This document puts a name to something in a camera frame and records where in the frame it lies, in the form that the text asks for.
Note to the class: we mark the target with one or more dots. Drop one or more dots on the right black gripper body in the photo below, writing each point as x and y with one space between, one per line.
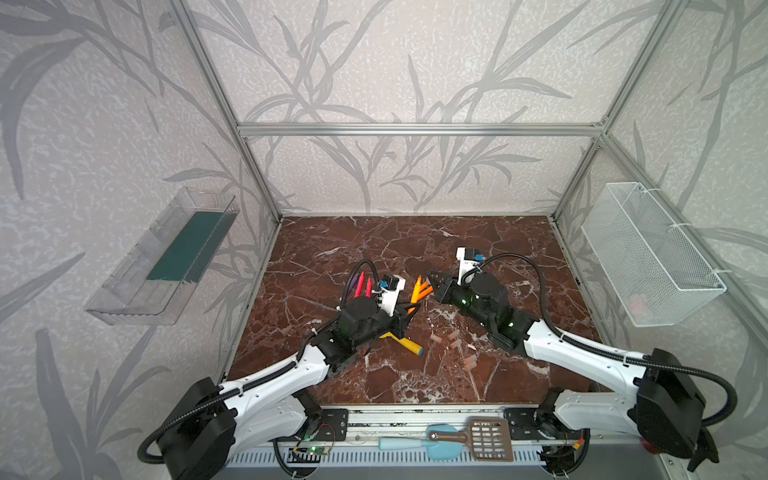
452 288

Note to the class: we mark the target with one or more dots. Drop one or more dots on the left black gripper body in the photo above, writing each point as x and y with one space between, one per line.
399 313

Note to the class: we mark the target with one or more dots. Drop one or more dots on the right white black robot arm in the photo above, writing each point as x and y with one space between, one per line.
645 395

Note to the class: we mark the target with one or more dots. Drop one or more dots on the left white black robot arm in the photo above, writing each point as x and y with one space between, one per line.
213 422

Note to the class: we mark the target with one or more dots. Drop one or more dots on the pink marker pen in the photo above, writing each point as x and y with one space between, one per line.
360 285

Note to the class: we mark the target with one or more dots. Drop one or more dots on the purple marker pen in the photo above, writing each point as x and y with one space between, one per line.
352 287

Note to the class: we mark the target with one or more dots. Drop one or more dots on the yellow toy shovel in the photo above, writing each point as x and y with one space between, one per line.
408 344

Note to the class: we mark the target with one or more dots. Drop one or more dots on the small circuit board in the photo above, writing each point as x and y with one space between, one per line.
310 453

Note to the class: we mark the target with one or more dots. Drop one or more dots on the brown slotted spatula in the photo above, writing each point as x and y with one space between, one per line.
487 438

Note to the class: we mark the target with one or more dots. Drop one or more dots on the light blue silicone spatula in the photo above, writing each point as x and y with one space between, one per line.
435 450

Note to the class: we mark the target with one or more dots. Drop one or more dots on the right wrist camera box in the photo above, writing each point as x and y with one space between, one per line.
469 259

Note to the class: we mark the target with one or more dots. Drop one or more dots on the aluminium front rail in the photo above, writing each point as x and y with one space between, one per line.
367 424

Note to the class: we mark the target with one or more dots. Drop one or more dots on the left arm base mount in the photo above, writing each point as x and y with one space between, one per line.
329 425

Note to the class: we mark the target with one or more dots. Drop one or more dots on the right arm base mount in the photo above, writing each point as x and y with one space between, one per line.
527 423

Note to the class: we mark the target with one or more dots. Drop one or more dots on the white wire mesh basket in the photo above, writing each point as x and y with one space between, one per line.
657 273

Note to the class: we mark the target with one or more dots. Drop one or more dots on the clear plastic wall tray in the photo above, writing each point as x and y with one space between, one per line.
154 282

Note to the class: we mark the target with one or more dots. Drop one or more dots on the aluminium cage frame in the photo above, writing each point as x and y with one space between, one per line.
599 132

